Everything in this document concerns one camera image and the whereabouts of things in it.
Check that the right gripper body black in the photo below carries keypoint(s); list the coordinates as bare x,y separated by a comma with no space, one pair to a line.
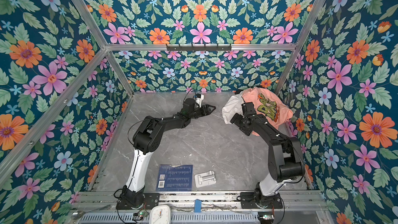
240,122

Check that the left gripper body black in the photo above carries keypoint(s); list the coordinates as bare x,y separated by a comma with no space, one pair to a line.
199,112

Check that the white cloth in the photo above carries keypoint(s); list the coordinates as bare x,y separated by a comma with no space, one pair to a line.
232,107

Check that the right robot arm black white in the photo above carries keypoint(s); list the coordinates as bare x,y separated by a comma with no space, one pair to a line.
285,162

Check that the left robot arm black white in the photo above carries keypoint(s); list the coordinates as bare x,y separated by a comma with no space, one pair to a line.
146,140

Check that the pink graphic t-shirt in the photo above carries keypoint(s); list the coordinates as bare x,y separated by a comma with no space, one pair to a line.
268,104

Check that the blue instruction card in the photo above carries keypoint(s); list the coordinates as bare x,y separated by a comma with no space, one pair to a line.
175,178

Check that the blue tape piece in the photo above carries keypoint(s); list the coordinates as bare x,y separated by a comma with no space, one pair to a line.
198,206

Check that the white square clock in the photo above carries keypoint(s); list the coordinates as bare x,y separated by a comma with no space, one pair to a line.
161,214

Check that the small green circuit board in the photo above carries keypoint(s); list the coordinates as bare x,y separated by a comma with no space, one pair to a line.
140,215

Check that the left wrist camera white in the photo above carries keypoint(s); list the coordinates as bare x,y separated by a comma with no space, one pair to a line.
199,99

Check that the white plastic bracket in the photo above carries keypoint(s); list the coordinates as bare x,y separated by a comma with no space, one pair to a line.
205,179

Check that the black hook rail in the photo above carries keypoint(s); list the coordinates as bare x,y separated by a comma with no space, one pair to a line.
203,47

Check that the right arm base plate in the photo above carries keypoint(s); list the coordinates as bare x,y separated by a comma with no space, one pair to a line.
252,200

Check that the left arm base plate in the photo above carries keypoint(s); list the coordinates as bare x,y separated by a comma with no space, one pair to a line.
145,201

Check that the white vented cable duct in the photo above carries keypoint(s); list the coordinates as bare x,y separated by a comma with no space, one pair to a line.
180,218

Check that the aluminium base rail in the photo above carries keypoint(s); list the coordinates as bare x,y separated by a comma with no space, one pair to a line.
293,200

